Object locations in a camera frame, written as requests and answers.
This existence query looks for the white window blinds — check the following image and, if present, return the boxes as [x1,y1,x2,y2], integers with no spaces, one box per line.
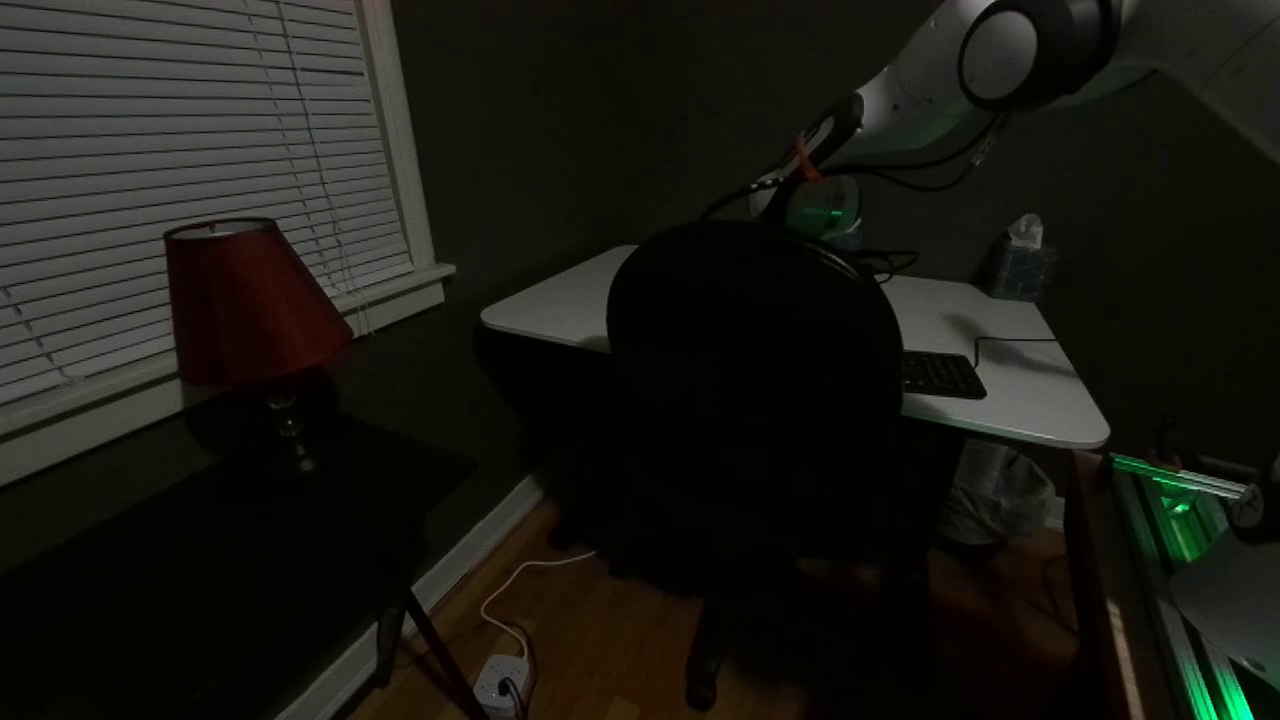
[0,0,420,412]

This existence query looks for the white bag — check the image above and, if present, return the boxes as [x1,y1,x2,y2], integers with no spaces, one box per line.
[937,440,1072,550]

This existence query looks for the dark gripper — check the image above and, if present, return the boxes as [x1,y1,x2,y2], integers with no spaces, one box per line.
[783,172,872,250]

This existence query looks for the black office chair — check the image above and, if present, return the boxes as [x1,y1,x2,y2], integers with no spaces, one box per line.
[602,214,945,717]

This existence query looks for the white desk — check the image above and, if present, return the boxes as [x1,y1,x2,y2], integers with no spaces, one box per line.
[477,235,1117,673]

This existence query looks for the green lit robot stand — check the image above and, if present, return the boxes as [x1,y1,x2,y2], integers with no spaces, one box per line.
[1091,444,1280,720]

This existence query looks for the black computer keyboard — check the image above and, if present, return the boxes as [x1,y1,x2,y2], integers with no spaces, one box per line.
[897,348,993,402]

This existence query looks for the white window frame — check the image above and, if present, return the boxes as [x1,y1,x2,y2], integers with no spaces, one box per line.
[0,0,460,487]

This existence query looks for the white power adapter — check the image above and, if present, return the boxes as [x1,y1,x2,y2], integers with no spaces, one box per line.
[466,648,535,720]

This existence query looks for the red shade table lamp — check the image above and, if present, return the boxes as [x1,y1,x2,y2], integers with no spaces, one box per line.
[159,210,358,478]

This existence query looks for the dark side table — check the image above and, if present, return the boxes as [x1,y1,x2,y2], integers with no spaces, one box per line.
[0,402,488,720]

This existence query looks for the white power cable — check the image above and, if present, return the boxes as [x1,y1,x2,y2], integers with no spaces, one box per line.
[477,541,599,665]

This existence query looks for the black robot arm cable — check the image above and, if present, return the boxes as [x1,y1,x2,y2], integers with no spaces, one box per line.
[701,89,1001,223]

